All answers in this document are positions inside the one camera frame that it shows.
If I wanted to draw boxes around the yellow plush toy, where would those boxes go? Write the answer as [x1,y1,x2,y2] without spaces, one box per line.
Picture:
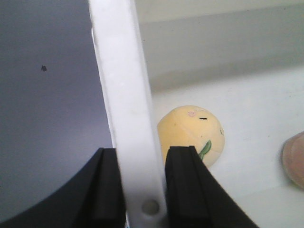
[157,105,225,168]

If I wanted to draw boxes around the pink plush toy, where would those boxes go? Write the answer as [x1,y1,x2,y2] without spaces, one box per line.
[282,132,304,189]

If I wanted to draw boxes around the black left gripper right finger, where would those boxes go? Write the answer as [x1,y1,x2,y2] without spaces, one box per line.
[165,146,257,228]

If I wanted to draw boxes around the white plastic tote box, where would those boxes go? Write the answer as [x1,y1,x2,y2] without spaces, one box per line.
[88,0,304,228]

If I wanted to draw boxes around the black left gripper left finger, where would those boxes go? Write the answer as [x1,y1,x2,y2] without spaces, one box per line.
[0,148,126,228]

